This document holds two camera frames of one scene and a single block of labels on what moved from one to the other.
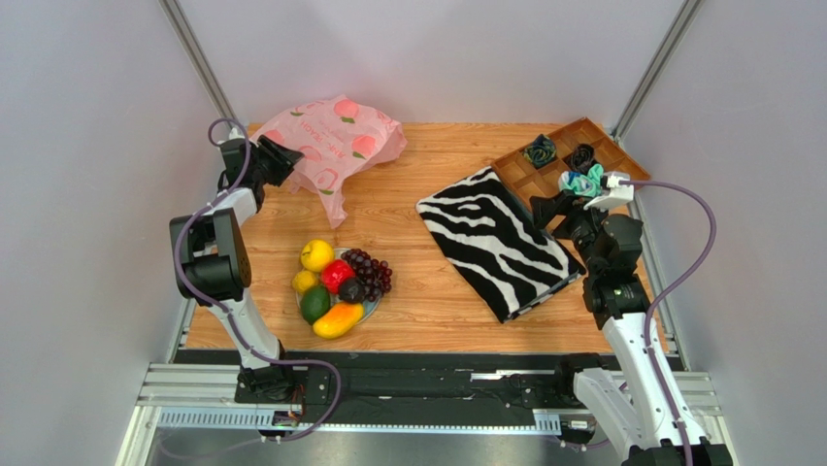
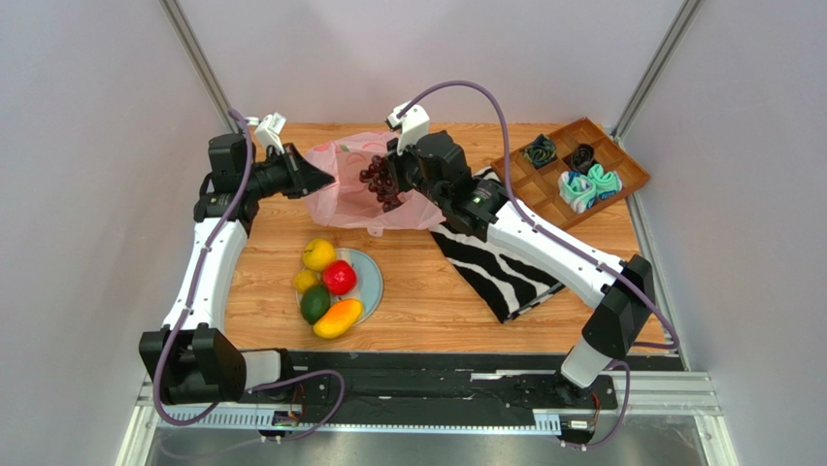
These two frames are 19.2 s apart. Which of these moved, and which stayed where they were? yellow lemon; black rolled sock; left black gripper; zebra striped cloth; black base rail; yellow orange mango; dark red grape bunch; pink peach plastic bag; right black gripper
Moved: pink peach plastic bag; dark red grape bunch; right black gripper
Stayed: black base rail; zebra striped cloth; yellow lemon; left black gripper; yellow orange mango; black rolled sock
